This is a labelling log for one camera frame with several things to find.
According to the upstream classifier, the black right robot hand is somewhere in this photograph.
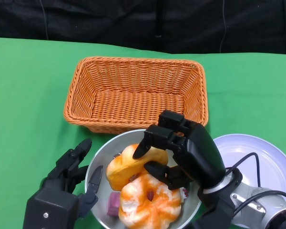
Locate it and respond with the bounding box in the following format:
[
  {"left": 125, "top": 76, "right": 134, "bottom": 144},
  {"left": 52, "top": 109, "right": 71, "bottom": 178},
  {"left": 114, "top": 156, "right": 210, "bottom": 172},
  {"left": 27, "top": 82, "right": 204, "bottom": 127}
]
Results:
[{"left": 133, "top": 109, "right": 229, "bottom": 191}]

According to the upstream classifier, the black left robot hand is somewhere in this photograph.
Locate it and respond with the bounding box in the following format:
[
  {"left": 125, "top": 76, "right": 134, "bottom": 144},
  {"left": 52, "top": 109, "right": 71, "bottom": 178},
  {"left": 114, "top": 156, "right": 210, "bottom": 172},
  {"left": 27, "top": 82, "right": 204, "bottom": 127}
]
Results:
[{"left": 22, "top": 138, "right": 103, "bottom": 229}]

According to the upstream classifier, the pink cake slice with cherry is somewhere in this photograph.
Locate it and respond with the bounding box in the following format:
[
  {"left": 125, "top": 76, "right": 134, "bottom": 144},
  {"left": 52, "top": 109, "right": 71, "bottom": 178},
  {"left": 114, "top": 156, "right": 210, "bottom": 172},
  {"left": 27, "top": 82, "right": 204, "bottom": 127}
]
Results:
[{"left": 106, "top": 192, "right": 121, "bottom": 217}]

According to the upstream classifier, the pale grey-green ceramic bowl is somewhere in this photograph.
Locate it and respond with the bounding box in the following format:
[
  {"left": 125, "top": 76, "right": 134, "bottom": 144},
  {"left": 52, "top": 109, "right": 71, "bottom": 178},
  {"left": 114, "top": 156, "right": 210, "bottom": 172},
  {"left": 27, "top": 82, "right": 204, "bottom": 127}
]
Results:
[{"left": 85, "top": 128, "right": 202, "bottom": 229}]

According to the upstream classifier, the plain golden ring bread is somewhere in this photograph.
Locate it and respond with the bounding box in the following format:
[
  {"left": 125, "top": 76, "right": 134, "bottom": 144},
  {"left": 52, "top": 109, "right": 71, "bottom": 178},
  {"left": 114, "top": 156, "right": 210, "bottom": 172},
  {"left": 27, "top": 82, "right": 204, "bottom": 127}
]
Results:
[{"left": 106, "top": 144, "right": 169, "bottom": 191}]

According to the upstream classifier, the orange white striped ring bread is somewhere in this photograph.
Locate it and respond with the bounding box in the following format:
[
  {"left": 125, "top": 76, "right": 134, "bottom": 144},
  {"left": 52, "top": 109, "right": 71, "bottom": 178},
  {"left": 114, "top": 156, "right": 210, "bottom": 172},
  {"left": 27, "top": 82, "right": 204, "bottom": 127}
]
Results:
[{"left": 118, "top": 173, "right": 182, "bottom": 229}]

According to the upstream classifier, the white round plate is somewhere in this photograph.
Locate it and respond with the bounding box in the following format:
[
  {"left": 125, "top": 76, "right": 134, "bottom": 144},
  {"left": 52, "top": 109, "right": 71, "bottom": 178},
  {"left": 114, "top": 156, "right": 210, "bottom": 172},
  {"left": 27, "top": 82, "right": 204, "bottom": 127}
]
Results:
[{"left": 212, "top": 133, "right": 286, "bottom": 227}]

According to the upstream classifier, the orange wicker basket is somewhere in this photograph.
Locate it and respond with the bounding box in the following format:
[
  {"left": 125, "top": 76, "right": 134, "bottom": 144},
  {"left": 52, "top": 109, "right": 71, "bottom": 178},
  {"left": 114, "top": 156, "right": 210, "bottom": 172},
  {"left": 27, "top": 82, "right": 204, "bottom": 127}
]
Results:
[{"left": 63, "top": 56, "right": 209, "bottom": 137}]

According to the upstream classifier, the green tablecloth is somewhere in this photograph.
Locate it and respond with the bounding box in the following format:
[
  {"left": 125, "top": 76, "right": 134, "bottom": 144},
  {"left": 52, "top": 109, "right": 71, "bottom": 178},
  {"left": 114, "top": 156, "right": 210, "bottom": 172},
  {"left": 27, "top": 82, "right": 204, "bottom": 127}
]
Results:
[{"left": 0, "top": 37, "right": 286, "bottom": 229}]

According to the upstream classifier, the black backdrop curtain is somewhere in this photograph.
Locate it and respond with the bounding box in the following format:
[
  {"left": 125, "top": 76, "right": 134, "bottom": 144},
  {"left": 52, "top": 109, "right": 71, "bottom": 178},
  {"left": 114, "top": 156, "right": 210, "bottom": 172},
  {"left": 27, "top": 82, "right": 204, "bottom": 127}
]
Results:
[{"left": 0, "top": 0, "right": 286, "bottom": 55}]

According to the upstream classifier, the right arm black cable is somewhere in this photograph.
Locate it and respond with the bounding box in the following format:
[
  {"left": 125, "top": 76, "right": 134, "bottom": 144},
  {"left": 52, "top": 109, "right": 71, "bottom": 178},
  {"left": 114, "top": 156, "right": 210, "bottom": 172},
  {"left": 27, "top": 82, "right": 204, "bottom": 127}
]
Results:
[{"left": 225, "top": 152, "right": 286, "bottom": 215}]

